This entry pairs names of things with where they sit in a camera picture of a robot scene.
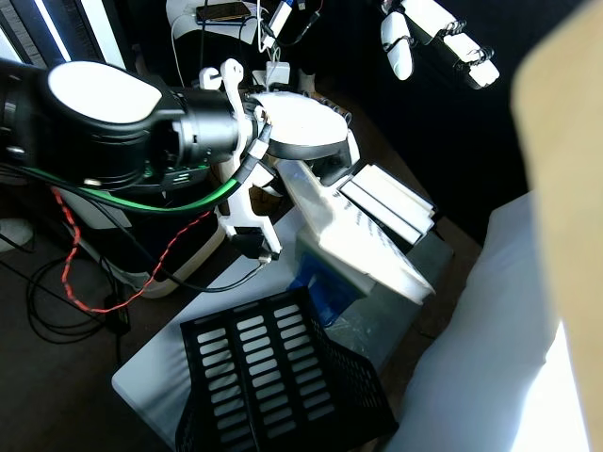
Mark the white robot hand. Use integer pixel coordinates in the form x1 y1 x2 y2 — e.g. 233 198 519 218
244 89 364 197
379 0 500 90

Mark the tan hardcover book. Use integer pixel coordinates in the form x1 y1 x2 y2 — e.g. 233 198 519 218
275 157 437 305

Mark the white charger block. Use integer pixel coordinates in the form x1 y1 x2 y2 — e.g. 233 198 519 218
265 59 293 87

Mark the white spine book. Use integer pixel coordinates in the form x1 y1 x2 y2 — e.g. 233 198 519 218
350 169 433 232

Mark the cream spine book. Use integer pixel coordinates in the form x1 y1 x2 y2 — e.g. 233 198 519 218
362 162 438 216

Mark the black phone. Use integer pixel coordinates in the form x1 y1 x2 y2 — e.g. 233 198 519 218
195 2 253 24

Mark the white rounded housing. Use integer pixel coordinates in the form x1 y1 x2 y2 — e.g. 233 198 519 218
165 0 265 48

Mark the blue book stand tray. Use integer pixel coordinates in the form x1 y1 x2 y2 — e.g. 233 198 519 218
287 251 373 327

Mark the beige board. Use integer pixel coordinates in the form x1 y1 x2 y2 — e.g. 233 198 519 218
511 0 603 452

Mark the black three-slot file rack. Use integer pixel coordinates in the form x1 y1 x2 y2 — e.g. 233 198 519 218
174 285 400 452

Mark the white light strip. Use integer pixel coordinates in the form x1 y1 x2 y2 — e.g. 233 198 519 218
32 0 73 63

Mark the black power adapter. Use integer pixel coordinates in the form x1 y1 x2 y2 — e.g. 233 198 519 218
103 290 134 335

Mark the green cable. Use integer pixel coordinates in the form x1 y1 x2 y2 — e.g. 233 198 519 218
74 164 255 213

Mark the red twisted cable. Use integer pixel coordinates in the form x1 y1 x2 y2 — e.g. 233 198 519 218
50 186 213 315

